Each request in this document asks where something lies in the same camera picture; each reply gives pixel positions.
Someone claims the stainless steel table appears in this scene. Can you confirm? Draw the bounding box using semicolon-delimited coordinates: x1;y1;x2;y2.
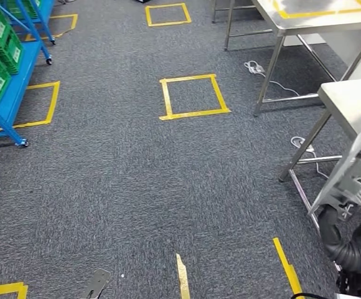
211;0;361;117

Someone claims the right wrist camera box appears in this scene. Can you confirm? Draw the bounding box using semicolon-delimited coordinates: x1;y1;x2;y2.
334;270;361;299

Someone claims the grey plastic wheel hubcap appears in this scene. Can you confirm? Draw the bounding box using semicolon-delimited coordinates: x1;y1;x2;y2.
308;120;361;219

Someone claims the torn gold tape strip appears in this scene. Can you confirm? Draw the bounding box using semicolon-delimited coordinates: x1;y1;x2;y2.
175;254;191;299

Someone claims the white board panel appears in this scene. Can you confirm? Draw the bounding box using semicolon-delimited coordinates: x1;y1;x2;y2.
283;27;361;81

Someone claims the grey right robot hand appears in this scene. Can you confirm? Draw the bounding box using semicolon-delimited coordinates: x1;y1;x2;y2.
318;204;361;282

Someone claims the stainless steel workbench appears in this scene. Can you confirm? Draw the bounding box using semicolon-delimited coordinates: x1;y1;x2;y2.
278;77;361;238

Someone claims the blue metal shelf rack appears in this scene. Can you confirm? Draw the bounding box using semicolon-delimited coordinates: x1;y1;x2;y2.
28;0;57;45
0;0;57;147

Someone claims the white floor cable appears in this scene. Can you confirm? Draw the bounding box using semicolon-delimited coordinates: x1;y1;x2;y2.
244;60;300;97
290;136;330;180

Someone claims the yellow floor tape strip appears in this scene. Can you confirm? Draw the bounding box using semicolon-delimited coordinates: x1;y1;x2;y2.
273;238;304;295

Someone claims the yellow tabletop tape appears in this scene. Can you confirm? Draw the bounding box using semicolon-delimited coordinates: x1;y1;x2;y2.
272;0;361;19

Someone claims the yellow floor tape square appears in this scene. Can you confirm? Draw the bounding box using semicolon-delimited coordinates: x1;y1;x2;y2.
145;3;192;27
159;74;231;121
24;14;79;42

